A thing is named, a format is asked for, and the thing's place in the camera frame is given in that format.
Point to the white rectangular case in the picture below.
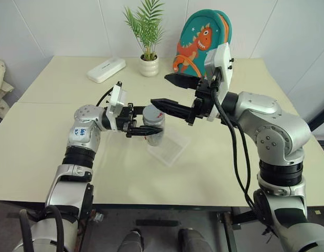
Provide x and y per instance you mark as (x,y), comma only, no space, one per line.
(106,70)

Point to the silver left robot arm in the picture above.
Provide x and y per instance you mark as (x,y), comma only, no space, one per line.
(70,181)

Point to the beige fabric bundle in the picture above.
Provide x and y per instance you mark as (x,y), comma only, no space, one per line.
(0,84)

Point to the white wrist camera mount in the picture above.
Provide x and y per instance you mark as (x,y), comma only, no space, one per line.
(116,99)
(222,69)

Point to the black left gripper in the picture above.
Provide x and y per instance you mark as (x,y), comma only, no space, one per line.
(124,117)

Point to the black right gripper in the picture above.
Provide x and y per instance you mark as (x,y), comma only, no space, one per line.
(203,101)

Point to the clear jar with grey lid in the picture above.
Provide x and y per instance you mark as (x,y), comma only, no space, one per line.
(153,123)

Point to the clear plastic box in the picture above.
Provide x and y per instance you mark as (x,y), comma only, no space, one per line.
(169,148)

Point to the dark rounded robot leg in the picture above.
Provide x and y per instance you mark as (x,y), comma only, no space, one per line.
(130,241)
(194,241)

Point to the teal dinosaur backpack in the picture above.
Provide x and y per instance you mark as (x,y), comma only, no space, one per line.
(196,47)

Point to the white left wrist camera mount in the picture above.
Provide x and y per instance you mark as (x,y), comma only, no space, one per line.
(116,99)

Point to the green plant in white pot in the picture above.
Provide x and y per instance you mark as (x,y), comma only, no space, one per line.
(149,39)

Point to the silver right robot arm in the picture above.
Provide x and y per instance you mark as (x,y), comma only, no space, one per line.
(280,147)

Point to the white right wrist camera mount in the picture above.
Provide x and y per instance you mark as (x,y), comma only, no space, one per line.
(222,69)

